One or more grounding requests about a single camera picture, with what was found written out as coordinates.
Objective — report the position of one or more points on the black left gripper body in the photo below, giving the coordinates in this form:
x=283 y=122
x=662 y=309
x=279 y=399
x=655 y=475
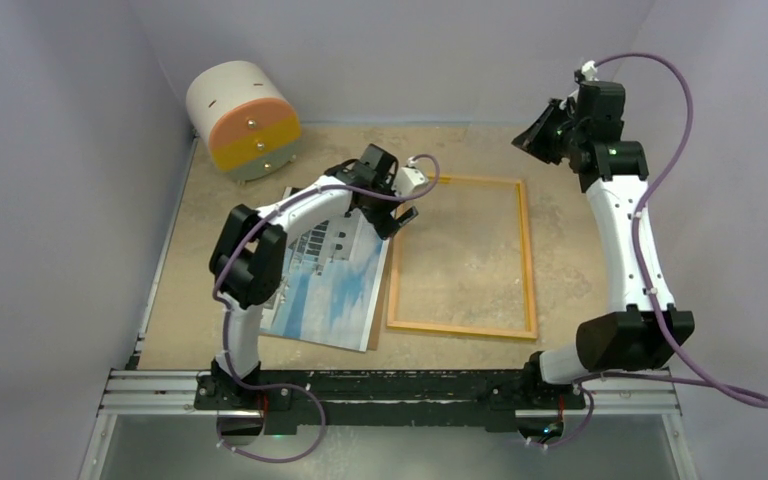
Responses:
x=379 y=206

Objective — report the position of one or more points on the building and sky photo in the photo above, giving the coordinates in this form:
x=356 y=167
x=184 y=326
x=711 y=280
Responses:
x=331 y=279

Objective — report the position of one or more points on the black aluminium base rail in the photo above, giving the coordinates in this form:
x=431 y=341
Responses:
x=502 y=400

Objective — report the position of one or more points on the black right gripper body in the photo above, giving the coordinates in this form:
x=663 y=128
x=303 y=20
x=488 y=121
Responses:
x=573 y=132

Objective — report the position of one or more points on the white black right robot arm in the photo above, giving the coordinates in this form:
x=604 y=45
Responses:
x=642 y=324

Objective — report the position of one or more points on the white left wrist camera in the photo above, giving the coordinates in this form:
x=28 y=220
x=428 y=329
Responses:
x=409 y=181

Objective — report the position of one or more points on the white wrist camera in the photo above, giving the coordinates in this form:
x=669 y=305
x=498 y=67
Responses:
x=409 y=181
x=588 y=71

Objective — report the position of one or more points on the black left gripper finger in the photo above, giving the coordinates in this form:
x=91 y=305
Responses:
x=406 y=216
x=387 y=226

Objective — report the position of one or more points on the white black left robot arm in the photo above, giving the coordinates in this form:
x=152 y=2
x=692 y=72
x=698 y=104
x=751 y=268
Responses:
x=248 y=258

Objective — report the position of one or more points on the brown frame backing board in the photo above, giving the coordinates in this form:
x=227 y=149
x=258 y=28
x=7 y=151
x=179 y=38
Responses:
x=379 y=316

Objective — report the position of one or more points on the white orange yellow drawer cabinet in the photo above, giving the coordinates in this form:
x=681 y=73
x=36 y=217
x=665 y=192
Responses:
x=249 y=128

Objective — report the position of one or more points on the yellow wooden picture frame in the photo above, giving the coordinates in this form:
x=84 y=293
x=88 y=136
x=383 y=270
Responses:
x=466 y=268

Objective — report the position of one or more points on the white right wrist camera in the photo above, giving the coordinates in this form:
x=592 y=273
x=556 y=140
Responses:
x=588 y=71

